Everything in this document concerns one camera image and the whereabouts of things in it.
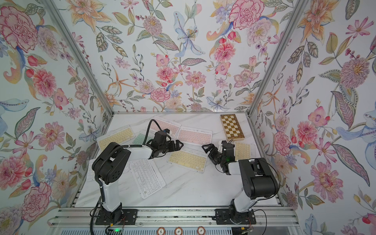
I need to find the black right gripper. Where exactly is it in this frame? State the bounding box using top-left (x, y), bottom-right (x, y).
top-left (203, 144), bottom-right (227, 165)

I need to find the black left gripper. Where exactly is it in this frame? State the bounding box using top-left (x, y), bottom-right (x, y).
top-left (158, 138), bottom-right (184, 155)

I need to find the pink keyboard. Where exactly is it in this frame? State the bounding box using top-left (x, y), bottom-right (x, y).
top-left (153, 116), bottom-right (181, 137)
top-left (176, 126), bottom-right (213, 146)

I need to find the yellow keyboard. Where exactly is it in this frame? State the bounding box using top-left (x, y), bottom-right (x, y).
top-left (167, 148), bottom-right (208, 174)
top-left (97, 125), bottom-right (135, 151)
top-left (235, 142), bottom-right (252, 161)

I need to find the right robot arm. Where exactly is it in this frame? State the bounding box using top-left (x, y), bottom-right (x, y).
top-left (202, 141), bottom-right (279, 213)

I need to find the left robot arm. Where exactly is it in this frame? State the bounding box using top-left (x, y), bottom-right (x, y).
top-left (92, 129), bottom-right (184, 213)

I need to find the wooden chessboard box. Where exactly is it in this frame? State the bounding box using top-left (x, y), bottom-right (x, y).
top-left (220, 114), bottom-right (245, 142)

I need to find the mint green keyboard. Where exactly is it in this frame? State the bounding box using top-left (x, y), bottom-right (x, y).
top-left (132, 130), bottom-right (154, 145)

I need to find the white keyboard centre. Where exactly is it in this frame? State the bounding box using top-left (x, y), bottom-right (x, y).
top-left (130, 159), bottom-right (166, 199)

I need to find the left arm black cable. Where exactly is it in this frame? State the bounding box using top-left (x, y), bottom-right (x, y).
top-left (143, 118), bottom-right (164, 145)

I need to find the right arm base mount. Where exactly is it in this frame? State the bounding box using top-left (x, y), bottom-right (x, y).
top-left (212, 199), bottom-right (257, 226)

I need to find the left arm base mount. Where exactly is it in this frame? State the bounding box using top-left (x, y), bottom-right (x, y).
top-left (95, 205), bottom-right (138, 226)

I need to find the aluminium front rail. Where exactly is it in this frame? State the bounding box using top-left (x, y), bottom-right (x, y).
top-left (47, 207), bottom-right (299, 228)

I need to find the aluminium frame post right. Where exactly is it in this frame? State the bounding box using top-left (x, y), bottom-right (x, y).
top-left (246, 1), bottom-right (308, 118)

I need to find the aluminium frame post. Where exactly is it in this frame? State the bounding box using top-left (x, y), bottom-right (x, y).
top-left (246, 1), bottom-right (308, 118)
top-left (41, 0), bottom-right (114, 118)

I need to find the aluminium frame post left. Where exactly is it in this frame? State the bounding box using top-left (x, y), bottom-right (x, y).
top-left (41, 0), bottom-right (114, 118)

